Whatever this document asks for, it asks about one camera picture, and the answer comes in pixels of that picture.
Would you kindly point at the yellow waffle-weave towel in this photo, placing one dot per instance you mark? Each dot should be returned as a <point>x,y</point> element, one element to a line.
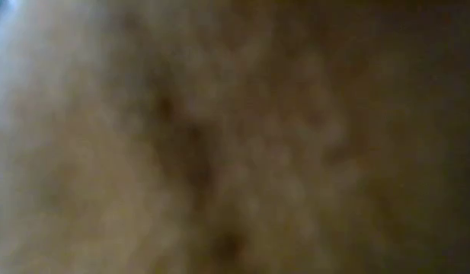
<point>234,152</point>

